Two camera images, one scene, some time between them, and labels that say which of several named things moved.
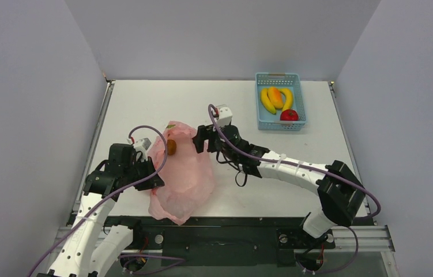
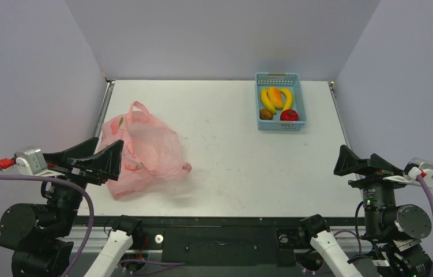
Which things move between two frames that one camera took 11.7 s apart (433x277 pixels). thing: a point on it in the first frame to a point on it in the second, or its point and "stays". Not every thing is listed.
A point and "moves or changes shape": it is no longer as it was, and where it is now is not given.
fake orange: x=276 y=96 stays
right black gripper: x=206 y=137 to x=371 y=173
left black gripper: x=154 y=182 to x=106 y=162
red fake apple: x=289 y=115 stays
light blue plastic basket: x=266 y=120 stays
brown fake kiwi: x=171 y=147 to x=265 y=114
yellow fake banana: x=289 y=98 stays
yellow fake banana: x=266 y=101 stays
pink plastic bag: x=188 y=176 moves or changes shape
